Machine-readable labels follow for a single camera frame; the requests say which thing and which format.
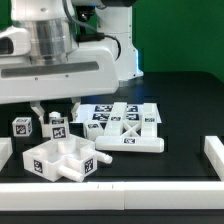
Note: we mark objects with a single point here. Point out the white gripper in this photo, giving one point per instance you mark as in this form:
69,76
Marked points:
89,71

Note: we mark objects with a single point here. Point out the white chair seat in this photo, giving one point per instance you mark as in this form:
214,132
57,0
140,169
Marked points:
74,159

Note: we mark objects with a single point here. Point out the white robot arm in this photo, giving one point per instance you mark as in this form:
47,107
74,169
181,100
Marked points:
58,49

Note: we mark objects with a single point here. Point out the white tag base sheet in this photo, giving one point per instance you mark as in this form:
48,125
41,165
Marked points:
101,112

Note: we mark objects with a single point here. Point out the white left wall block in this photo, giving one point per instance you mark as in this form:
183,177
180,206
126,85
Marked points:
5,151

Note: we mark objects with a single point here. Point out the white wall block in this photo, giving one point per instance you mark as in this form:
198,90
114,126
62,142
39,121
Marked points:
214,150
5,151

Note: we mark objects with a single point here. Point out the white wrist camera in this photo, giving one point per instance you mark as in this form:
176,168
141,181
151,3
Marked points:
14,42

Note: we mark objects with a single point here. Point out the white chair back frame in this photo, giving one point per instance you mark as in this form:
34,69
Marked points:
121,134

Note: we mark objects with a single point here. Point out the white right wall block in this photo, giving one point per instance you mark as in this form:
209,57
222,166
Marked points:
214,150

